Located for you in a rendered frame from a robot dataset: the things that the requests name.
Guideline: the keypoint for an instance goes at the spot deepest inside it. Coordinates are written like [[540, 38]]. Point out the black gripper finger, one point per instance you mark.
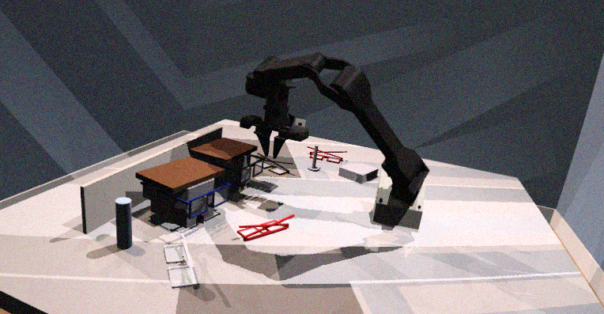
[[264, 139], [278, 143]]

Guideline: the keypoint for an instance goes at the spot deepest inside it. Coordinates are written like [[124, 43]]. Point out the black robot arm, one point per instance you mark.
[[351, 91]]

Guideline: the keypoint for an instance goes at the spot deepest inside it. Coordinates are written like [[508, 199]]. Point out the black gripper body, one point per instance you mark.
[[275, 115]]

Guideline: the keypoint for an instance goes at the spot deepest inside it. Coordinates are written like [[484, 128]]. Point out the grey flat panel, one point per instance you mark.
[[98, 196]]

